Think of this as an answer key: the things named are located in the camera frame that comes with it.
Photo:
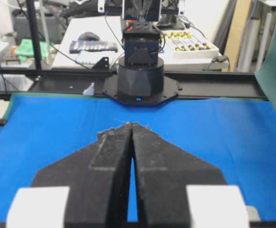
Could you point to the black computer mouse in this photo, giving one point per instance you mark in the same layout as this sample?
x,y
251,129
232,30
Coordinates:
x,y
89,36

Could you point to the white desk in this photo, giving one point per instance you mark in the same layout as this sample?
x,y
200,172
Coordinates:
x,y
138,44

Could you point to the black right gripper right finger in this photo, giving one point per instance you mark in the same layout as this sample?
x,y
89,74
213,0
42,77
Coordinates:
x,y
162,173

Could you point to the black vertical pole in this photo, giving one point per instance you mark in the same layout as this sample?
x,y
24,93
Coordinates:
x,y
34,33

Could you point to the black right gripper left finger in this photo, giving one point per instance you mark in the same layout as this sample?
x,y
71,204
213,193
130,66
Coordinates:
x,y
86,189

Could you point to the screwdriver set tray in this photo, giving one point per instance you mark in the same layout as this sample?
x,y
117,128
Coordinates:
x,y
188,44

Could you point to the blue table cloth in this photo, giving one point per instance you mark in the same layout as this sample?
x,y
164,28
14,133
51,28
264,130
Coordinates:
x,y
238,136

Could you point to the black aluminium frame rail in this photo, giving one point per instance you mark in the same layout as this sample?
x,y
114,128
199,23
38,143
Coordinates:
x,y
185,85

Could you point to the green cloth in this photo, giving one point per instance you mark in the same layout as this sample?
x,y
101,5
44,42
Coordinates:
x,y
25,50

